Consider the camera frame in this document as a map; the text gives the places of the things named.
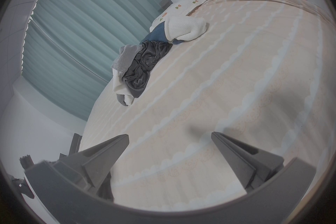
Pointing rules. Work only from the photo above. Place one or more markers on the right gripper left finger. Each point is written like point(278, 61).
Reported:
point(102, 162)

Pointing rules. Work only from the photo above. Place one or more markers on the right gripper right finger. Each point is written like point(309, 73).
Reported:
point(236, 157)

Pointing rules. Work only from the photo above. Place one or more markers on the black T-shirt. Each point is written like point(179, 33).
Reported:
point(106, 188)

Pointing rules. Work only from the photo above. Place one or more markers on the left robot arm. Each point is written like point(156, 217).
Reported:
point(27, 164)

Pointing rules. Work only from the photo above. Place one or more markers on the pile of clothes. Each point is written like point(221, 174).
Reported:
point(147, 60)

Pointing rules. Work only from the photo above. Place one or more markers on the black chest of drawers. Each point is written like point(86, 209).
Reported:
point(76, 144)

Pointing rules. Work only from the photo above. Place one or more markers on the bed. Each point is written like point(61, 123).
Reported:
point(223, 73)

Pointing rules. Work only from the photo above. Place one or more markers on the blue-green curtain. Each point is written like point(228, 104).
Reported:
point(65, 76)
point(91, 7)

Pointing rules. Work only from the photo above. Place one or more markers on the white printed pillow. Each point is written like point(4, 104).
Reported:
point(181, 5)

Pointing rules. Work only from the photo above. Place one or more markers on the grey bedside table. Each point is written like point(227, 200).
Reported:
point(165, 5)

